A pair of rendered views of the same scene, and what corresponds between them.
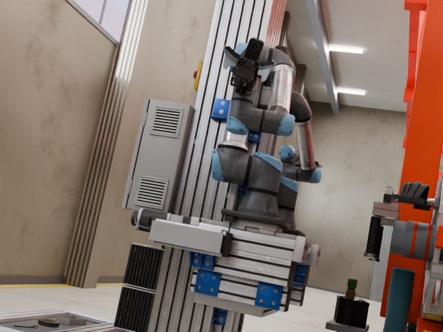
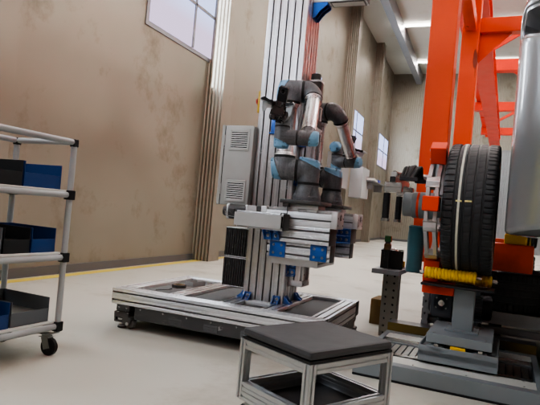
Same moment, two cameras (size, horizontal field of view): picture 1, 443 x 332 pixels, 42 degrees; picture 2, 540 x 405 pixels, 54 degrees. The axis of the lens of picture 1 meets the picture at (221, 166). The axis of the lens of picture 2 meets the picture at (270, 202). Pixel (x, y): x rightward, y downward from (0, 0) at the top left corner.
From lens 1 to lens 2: 75 cm
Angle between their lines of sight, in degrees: 9
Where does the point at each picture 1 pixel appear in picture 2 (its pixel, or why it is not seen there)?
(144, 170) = (227, 176)
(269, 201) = (312, 190)
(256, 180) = (301, 177)
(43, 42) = (149, 72)
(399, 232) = (407, 201)
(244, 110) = (284, 132)
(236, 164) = (287, 166)
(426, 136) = (435, 124)
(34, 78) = (147, 102)
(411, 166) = (426, 148)
